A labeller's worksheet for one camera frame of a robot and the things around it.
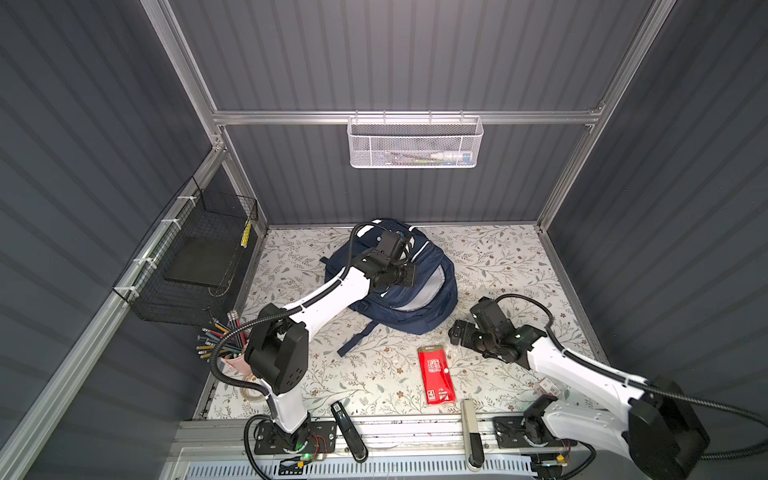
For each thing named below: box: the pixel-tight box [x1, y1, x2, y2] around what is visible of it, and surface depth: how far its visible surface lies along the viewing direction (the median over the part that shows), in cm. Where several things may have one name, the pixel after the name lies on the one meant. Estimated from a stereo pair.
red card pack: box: [417, 345, 456, 405], surface depth 86 cm
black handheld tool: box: [331, 401, 369, 463], surface depth 74 cm
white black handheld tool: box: [462, 399, 485, 471], surface depth 71 cm
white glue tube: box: [430, 152, 472, 161], surface depth 92 cm
